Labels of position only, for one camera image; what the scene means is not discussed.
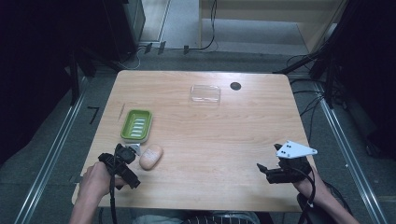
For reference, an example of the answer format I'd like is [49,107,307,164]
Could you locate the person's striped shirt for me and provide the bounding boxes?
[181,214,260,224]

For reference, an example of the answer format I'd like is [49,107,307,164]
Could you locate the black cabinet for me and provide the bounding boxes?
[102,0,147,63]

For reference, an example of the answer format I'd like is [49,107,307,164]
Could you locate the clear plastic container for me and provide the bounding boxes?
[189,84,222,106]

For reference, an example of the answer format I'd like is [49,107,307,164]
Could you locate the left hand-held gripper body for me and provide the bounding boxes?
[97,143,142,177]

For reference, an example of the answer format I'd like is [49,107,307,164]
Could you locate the metal floor rail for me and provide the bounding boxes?
[312,82,390,224]
[13,76,90,224]

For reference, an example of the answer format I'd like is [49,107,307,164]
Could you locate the beige soap bar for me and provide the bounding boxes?
[138,144,164,171]

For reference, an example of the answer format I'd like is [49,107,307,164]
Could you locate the black floor cables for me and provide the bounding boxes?
[286,54,328,144]

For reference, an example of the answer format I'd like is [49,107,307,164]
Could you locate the person's left hand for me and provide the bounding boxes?
[77,161,127,203]

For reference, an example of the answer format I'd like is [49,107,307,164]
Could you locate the person's right hand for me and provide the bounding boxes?
[292,169,325,201]

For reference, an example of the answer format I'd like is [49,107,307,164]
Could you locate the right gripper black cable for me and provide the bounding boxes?
[297,167,318,224]

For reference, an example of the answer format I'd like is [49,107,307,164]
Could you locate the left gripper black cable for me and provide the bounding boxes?
[108,143,121,224]

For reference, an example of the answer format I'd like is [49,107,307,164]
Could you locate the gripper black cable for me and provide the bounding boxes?
[108,143,121,224]
[297,167,318,224]

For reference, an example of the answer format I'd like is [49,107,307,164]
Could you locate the green soap dish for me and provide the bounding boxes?
[120,108,153,145]

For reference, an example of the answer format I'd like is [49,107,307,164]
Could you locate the person's blue jeans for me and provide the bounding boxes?
[130,210,190,224]

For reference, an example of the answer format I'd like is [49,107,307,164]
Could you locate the white floor cable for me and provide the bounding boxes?
[118,46,148,71]

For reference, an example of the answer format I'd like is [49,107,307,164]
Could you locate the light wooden furniture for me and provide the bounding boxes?
[199,0,348,54]

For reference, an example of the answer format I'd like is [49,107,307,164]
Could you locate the black hanging cable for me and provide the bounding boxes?
[188,0,219,52]

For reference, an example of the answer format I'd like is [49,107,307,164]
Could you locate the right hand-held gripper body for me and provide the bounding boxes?
[266,140,318,185]

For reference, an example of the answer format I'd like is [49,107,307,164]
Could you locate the black metal stand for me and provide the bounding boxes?
[273,0,356,110]
[64,46,125,106]

